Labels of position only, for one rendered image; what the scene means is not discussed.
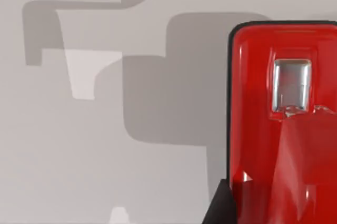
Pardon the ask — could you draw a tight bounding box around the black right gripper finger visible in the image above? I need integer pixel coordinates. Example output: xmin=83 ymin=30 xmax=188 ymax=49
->
xmin=202 ymin=178 xmax=238 ymax=224

